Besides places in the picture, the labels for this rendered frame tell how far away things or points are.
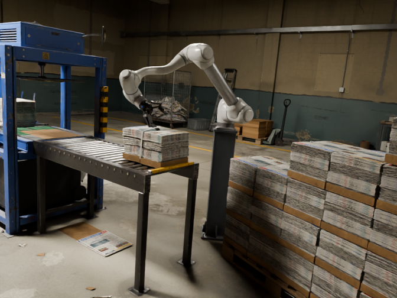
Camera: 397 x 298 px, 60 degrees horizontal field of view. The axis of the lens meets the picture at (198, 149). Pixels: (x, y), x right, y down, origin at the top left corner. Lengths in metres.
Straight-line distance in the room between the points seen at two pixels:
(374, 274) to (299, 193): 0.59
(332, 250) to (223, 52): 8.93
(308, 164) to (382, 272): 0.68
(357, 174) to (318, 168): 0.24
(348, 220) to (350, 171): 0.27
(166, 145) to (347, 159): 1.09
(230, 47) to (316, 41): 2.50
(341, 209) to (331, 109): 7.17
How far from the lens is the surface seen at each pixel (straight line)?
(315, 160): 2.12
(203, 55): 2.52
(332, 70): 9.19
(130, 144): 2.43
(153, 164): 2.29
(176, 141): 2.32
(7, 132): 3.11
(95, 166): 2.49
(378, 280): 2.05
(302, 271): 2.33
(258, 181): 2.47
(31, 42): 3.28
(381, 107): 8.90
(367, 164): 1.94
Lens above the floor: 1.37
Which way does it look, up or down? 11 degrees down
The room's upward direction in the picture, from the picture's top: 5 degrees clockwise
